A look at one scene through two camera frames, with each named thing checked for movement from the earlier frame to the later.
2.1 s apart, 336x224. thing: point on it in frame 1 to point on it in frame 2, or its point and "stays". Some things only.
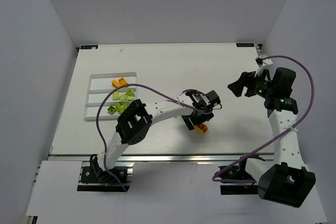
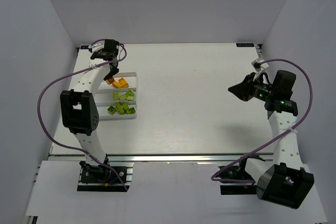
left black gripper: (193, 118) to (112, 71)
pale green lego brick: (122, 97) stays
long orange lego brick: (116, 83) stays
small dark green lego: (111, 109) stays
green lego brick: (119, 108) stays
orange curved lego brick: (201, 128) to (111, 80)
